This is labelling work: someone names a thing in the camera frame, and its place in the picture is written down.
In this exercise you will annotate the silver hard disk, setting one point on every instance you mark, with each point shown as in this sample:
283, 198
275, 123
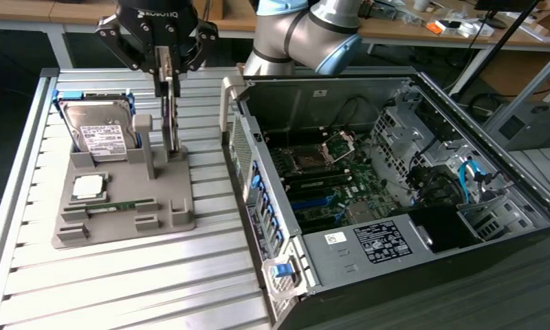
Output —
96, 130

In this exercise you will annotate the Nvidia Quadro graphics card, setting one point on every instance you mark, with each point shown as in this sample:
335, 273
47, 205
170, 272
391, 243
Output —
170, 117

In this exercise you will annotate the wooden desk with box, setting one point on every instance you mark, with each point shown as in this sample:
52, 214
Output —
27, 13

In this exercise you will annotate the orange small box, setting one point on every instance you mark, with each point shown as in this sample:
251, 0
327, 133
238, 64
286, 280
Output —
440, 27

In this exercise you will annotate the white cup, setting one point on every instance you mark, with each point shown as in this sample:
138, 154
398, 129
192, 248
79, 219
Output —
422, 4

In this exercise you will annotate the black expansion slot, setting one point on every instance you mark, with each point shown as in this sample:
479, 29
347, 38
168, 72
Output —
316, 178
319, 224

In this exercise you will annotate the green motherboard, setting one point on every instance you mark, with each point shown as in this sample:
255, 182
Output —
376, 185

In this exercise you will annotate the cluttered wooden desk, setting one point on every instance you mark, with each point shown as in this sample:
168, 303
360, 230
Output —
408, 31

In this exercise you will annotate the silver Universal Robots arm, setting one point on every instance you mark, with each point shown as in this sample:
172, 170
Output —
294, 34

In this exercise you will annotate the CPU socket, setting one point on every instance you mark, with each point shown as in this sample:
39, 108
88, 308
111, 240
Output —
312, 159

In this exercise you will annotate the green RAM stick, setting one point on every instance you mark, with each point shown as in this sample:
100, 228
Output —
112, 207

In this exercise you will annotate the grey computer tower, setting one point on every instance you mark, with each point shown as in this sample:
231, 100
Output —
532, 130

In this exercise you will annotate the grey power supply unit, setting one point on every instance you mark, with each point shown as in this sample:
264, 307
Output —
348, 254

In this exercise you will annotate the white small box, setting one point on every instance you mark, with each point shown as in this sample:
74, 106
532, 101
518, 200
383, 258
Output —
479, 31

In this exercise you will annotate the grey plastic parts rack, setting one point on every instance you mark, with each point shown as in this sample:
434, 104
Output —
128, 192

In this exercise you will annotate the black slanted pole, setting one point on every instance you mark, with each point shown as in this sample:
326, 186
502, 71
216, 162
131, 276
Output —
495, 51

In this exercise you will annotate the metal socket cover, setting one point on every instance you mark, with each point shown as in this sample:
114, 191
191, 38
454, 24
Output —
340, 144

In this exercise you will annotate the open black PC case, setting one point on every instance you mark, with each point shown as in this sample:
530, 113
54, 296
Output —
440, 292

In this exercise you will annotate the brown cardboard box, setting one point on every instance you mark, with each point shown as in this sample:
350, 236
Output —
214, 8

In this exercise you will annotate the blue case release latch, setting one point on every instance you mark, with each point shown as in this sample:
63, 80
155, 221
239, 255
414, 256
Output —
282, 269

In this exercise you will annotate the blue disk caddy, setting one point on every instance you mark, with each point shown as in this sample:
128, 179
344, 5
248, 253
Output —
56, 96

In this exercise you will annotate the perforated metal drive cage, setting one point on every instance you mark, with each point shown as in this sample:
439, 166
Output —
395, 137

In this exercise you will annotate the grey chipset heat sink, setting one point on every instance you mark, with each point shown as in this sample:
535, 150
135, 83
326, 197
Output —
363, 213

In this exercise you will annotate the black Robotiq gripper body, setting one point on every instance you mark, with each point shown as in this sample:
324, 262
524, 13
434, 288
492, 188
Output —
158, 24

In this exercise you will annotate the blue expansion slot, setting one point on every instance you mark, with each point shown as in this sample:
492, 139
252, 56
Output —
312, 203

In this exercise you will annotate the silver CPU chip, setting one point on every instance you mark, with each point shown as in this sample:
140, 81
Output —
88, 187

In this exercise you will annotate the black monitor stand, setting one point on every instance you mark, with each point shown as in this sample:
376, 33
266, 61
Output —
495, 22

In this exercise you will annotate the metal disk bay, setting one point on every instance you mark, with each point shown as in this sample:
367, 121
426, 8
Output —
491, 216

